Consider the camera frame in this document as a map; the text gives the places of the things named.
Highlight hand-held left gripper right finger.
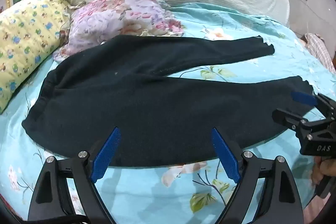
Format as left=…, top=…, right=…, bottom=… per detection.
left=211, top=127, right=305, bottom=224

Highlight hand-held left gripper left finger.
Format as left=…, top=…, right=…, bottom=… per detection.
left=28, top=126, right=122, bottom=224

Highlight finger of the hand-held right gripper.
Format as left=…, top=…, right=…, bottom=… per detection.
left=290, top=91, right=336, bottom=121
left=272, top=108, right=309, bottom=133

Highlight black pants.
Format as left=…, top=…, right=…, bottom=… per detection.
left=21, top=35, right=315, bottom=168

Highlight person's right hand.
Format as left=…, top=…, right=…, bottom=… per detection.
left=312, top=156, right=325, bottom=187

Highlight light blue floral bed sheet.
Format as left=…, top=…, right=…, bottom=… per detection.
left=0, top=3, right=335, bottom=222

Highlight plaid cloth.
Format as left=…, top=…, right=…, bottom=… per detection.
left=301, top=33, right=336, bottom=73

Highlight pink floral pillow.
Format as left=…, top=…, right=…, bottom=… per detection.
left=52, top=0, right=185, bottom=62

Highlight yellow printed pillow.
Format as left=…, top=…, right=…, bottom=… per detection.
left=0, top=0, right=72, bottom=115

